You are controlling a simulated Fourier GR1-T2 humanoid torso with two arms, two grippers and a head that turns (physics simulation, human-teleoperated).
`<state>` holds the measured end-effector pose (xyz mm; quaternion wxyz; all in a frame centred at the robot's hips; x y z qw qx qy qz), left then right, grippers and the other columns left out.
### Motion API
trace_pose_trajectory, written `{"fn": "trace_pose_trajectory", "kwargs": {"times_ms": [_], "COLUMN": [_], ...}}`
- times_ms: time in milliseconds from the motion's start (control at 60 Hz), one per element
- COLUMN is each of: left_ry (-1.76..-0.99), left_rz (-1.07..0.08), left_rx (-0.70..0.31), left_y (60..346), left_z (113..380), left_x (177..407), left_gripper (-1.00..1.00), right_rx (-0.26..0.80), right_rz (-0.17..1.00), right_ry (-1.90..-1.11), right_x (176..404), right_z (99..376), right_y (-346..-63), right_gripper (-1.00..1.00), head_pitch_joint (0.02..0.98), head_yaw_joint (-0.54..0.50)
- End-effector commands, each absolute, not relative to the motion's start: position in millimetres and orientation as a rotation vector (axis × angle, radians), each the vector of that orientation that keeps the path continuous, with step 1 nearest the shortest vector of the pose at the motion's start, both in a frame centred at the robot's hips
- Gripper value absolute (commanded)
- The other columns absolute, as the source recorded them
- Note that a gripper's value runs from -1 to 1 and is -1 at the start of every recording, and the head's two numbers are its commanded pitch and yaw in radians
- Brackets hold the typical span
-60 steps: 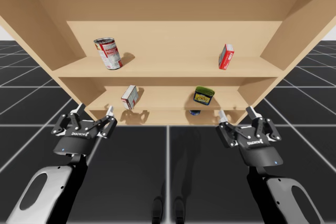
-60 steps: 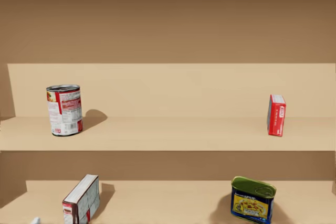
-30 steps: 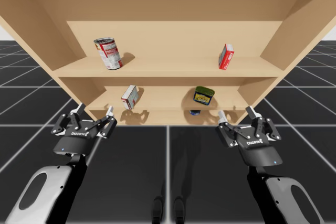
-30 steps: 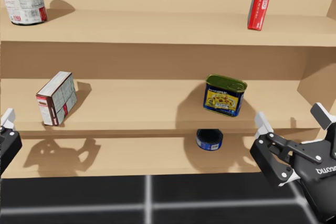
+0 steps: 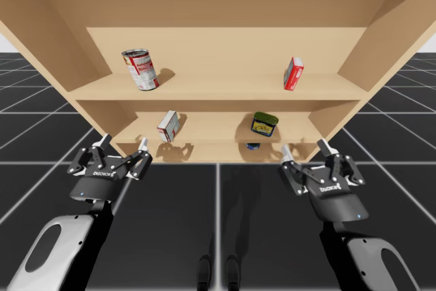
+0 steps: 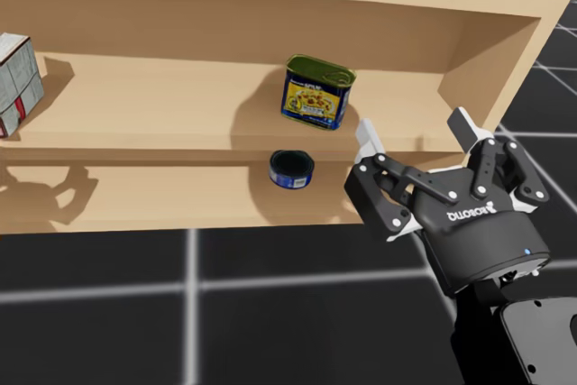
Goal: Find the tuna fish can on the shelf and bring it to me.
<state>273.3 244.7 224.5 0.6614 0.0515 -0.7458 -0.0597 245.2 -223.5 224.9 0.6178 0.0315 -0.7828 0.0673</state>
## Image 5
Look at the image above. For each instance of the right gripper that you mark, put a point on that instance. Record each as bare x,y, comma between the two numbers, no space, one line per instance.
335,199

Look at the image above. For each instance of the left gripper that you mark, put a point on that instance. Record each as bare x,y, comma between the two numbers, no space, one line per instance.
98,182

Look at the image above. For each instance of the blue flat can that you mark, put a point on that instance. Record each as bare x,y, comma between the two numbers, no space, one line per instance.
253,146

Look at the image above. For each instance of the green and blue rectangular can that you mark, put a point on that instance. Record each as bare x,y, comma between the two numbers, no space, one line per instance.
264,124

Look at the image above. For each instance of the red and white can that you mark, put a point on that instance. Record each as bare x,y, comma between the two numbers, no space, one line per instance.
141,69

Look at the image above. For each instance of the pale wooden shelf unit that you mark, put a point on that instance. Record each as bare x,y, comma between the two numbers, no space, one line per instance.
218,8

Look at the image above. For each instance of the red and white carton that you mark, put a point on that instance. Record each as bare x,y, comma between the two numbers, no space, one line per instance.
168,126

